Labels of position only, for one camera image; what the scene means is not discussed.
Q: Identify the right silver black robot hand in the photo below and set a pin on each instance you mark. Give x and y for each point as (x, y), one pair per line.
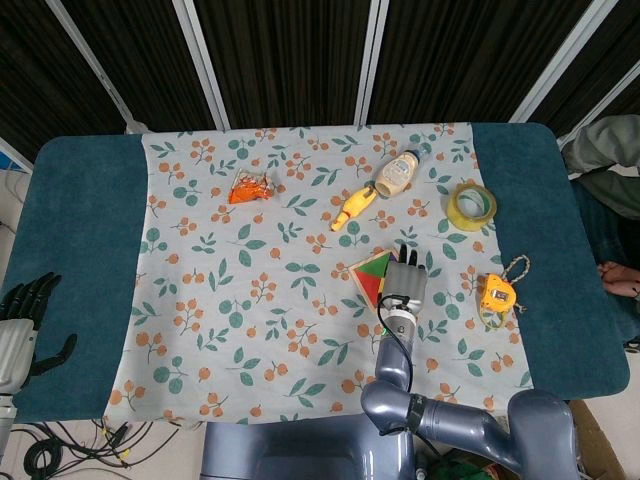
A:
(402, 282)

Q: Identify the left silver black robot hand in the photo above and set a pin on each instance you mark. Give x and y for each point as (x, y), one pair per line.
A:
(15, 345)

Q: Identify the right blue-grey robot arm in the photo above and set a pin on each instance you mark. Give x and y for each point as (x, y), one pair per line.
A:
(450, 425)

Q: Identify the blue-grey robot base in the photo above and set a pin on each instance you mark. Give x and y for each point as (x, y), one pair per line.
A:
(300, 450)

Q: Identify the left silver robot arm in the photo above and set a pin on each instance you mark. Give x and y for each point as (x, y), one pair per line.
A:
(5, 425)

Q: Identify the yellow tangram square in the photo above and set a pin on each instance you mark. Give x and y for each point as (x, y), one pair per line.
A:
(383, 289)

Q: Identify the green tangram triangle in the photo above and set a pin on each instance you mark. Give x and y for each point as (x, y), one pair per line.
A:
(374, 267)

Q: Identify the large orange-red tangram triangle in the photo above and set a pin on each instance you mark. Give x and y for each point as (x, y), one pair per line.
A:
(367, 289)

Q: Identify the clear yellowish tape roll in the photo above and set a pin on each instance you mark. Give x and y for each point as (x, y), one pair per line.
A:
(457, 212)

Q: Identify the yellow rubber chicken toy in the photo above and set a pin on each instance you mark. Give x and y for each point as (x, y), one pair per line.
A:
(356, 205)

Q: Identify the beige mayonnaise bottle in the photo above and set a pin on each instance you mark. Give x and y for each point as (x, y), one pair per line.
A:
(397, 172)

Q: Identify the floral leaf berry tablecloth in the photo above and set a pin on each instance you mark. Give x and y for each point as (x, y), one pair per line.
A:
(280, 310)

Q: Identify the teal table cover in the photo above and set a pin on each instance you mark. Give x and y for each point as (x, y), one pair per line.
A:
(80, 225)

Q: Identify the crumpled orange snack wrapper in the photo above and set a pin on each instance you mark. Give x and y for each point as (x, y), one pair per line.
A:
(247, 190)

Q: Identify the green bag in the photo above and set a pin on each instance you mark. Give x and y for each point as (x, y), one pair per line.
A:
(460, 467)

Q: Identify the seated person in green jacket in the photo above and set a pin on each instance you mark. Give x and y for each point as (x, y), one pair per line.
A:
(600, 160)

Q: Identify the brown cardboard box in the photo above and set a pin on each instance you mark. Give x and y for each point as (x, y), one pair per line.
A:
(595, 440)

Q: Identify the silver partition post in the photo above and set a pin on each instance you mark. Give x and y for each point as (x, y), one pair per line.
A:
(95, 70)
(205, 65)
(374, 60)
(560, 60)
(600, 102)

